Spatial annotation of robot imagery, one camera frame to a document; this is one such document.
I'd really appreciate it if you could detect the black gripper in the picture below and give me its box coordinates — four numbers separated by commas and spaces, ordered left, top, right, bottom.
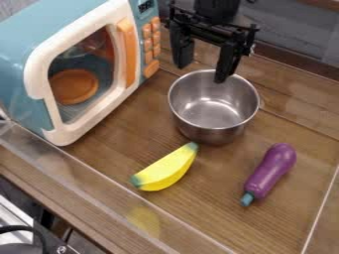
167, 0, 259, 83

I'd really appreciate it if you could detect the purple toy eggplant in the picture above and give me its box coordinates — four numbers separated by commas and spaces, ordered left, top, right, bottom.
242, 143, 297, 206

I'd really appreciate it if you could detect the silver metal pot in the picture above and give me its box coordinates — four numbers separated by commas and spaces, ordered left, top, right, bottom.
168, 69, 261, 145

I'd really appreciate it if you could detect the blue toy microwave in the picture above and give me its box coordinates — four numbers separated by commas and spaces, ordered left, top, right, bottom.
0, 0, 160, 146

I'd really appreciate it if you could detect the orange microwave turntable plate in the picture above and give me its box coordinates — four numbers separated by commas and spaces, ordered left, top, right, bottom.
50, 68, 99, 105

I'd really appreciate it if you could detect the yellow toy banana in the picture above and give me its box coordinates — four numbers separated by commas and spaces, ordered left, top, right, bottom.
130, 142, 199, 191

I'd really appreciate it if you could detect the clear acrylic barrier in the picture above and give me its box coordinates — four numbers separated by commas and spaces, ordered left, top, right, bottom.
0, 120, 237, 254

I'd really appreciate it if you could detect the black cable bottom left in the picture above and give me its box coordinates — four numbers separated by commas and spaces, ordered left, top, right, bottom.
0, 224, 51, 254

